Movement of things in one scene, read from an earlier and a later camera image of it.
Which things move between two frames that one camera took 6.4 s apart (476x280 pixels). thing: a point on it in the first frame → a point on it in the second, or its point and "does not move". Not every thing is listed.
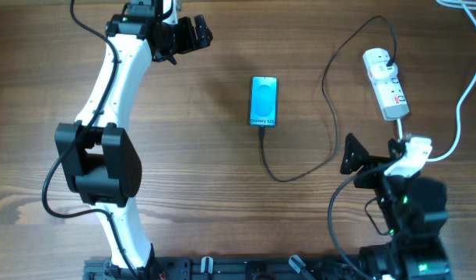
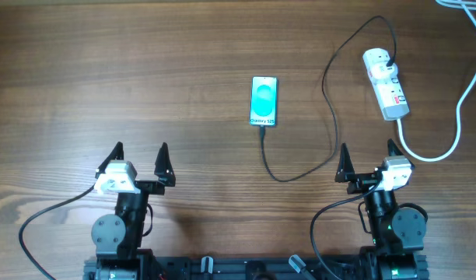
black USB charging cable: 336,52 does not move
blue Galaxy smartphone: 264,101 does not move
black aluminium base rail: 246,267 does not move
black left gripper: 190,42 → 162,171
